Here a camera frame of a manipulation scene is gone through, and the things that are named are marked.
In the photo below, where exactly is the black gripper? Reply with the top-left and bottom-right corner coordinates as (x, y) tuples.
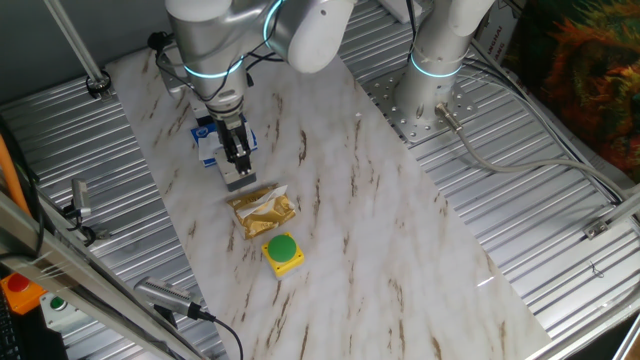
(212, 110), (254, 176)

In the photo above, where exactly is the grey box small red button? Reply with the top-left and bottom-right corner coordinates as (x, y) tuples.
(215, 158), (258, 193)

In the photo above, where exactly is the yellow box green button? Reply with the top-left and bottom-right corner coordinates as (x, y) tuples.
(260, 231), (305, 279)

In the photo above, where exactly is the blue tissue pack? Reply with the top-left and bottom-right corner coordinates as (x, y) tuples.
(190, 122), (259, 169)

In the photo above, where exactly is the gold tissue pack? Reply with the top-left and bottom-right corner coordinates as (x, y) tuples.
(226, 183), (297, 240)

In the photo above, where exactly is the white marble pattern mat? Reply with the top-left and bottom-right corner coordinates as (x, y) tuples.
(104, 47), (551, 360)

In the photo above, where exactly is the black metal clamp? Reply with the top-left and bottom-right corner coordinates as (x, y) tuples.
(62, 177), (111, 246)

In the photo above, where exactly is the metal pole with base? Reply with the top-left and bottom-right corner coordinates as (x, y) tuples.
(42, 0), (114, 99)

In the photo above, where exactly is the grey box green button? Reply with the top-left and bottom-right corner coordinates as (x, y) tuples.
(38, 292), (89, 334)

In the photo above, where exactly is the orange box red button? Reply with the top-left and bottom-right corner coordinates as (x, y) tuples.
(0, 272), (49, 316)

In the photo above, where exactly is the cardboard box red print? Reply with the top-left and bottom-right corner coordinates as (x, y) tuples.
(472, 0), (526, 66)

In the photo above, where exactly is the black keyboard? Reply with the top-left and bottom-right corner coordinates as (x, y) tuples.
(0, 297), (24, 360)

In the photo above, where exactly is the colourful patterned cloth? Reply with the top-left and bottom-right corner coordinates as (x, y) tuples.
(502, 0), (640, 184)

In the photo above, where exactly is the long black arm cable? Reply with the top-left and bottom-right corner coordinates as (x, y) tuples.
(244, 47), (286, 84)
(153, 47), (246, 104)

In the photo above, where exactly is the silver ribbed camera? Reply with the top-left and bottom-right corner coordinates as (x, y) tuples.
(133, 276), (204, 321)

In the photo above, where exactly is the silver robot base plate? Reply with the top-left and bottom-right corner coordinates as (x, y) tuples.
(362, 64), (479, 146)

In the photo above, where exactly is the black camera cable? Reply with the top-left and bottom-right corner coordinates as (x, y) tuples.
(189, 304), (245, 360)

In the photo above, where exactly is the aluminium frame beam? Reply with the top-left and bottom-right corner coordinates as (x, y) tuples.
(0, 189), (206, 360)

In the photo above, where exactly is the orange cable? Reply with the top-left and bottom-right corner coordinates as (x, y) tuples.
(0, 134), (31, 216)

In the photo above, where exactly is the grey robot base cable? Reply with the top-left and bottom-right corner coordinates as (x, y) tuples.
(433, 102), (631, 201)

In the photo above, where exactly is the small metal corner bracket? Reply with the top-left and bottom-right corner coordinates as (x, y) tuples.
(582, 218), (612, 240)

